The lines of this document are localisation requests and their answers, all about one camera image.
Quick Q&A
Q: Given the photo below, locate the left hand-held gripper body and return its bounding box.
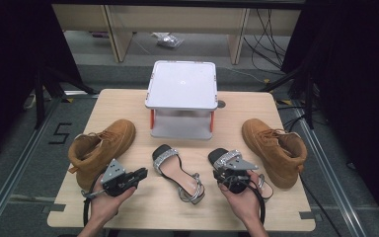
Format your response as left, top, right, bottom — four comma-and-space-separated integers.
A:
100, 158, 138, 198

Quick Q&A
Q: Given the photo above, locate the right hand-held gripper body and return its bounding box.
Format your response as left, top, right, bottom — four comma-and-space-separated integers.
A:
221, 154, 260, 195

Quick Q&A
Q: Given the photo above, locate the black rhinestone strap sandal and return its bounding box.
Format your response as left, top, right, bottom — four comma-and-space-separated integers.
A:
151, 143, 206, 205
207, 147, 274, 202

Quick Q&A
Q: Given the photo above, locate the tan suede boot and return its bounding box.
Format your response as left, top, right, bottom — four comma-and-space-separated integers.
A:
67, 118, 137, 192
241, 118, 309, 191

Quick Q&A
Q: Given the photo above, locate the white two-tier shoe rack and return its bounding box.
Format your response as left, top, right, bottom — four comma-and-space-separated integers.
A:
144, 59, 219, 141

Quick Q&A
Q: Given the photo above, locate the person's right hand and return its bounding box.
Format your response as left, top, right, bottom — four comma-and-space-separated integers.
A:
218, 171, 265, 225

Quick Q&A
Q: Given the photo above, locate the person's left hand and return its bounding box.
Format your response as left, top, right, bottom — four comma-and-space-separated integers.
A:
90, 186, 138, 226

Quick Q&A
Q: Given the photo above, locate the black metal stand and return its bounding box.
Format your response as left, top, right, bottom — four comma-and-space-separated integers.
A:
260, 63, 317, 130
33, 67, 98, 129

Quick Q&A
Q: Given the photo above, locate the clear crumpled plastic bag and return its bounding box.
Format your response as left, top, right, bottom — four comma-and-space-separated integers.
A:
157, 34, 186, 49

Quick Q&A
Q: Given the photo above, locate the black curtain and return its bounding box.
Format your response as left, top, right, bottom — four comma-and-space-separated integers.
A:
280, 0, 379, 228
0, 0, 83, 166

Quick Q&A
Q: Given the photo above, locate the beige wooden desk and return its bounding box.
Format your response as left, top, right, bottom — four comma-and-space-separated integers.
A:
51, 3, 302, 65

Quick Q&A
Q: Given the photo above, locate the left hand-held gripper black cable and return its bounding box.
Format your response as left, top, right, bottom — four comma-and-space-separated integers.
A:
81, 171, 108, 230

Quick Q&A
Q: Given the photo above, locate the white floor cable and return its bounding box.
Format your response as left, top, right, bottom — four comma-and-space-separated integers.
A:
223, 66, 267, 83

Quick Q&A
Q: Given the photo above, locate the grey metal floor rail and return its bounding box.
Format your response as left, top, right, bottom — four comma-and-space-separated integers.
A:
290, 102, 368, 237
0, 95, 63, 237

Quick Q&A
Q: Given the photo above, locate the thin black floor cable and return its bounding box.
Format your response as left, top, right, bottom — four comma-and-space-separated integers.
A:
298, 176, 344, 237

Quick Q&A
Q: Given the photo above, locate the bundle of black floor cables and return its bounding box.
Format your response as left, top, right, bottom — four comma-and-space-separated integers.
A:
243, 8, 292, 72

